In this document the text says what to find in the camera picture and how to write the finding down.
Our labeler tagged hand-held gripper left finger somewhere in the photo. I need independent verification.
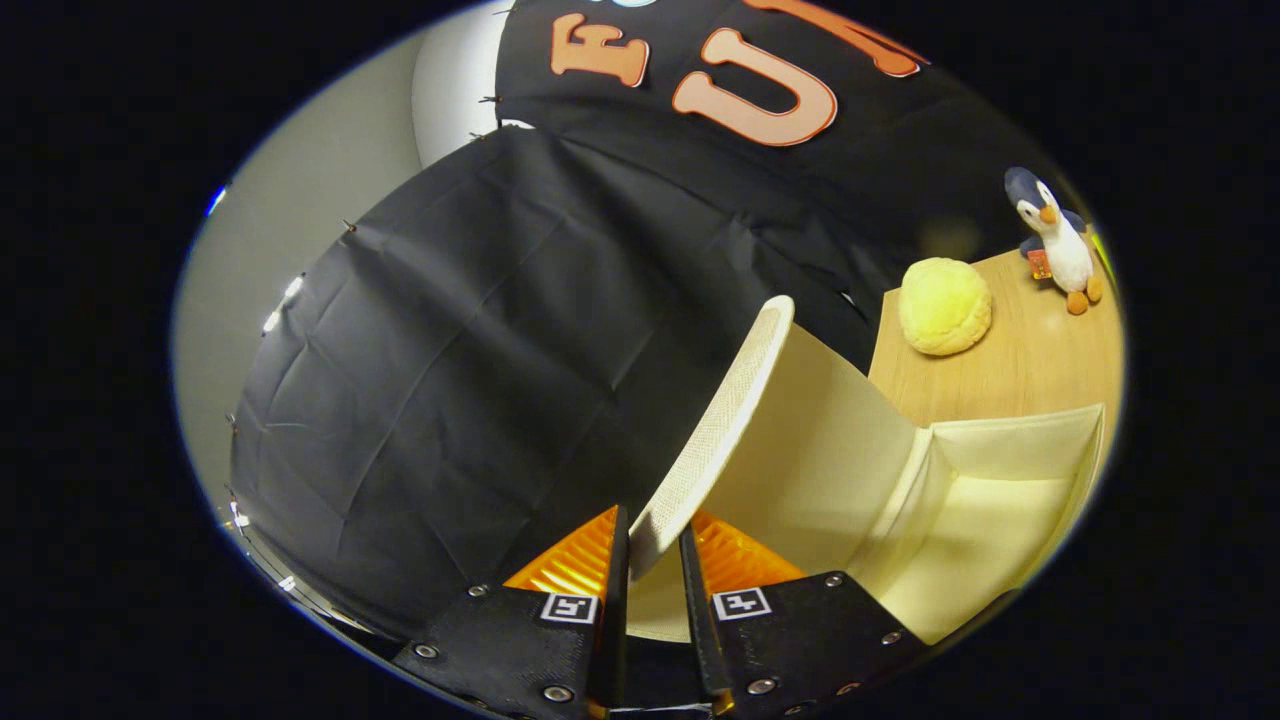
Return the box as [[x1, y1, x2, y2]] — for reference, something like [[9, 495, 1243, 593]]
[[393, 505, 632, 720]]

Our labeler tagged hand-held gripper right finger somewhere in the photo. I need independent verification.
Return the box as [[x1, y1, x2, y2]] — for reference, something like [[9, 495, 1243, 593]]
[[682, 511, 930, 718]]

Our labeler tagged beige fabric storage box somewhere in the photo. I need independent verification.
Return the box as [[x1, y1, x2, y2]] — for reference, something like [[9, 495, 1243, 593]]
[[625, 295, 1107, 647]]

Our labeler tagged yellow plush bun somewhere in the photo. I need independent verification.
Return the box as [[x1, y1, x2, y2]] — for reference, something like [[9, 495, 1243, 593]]
[[897, 257, 994, 357]]

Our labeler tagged penguin plush toy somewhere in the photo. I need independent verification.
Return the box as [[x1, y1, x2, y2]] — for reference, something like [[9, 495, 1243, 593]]
[[1004, 166, 1105, 317]]

